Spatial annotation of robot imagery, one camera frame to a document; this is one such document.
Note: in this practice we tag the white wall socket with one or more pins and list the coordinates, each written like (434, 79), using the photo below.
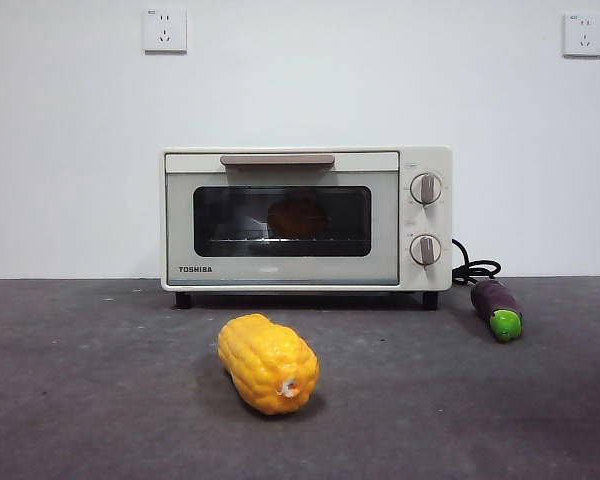
(583, 35)
(165, 30)

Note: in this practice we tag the yellow toy corn cob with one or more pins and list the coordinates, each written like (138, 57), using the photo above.
(260, 360)

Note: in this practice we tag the beige oven knob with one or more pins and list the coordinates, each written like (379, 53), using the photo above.
(426, 249)
(426, 188)

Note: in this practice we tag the cream white toaster oven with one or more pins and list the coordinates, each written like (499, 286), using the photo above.
(427, 220)

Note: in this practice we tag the purple toy eggplant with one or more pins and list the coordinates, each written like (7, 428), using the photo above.
(495, 300)

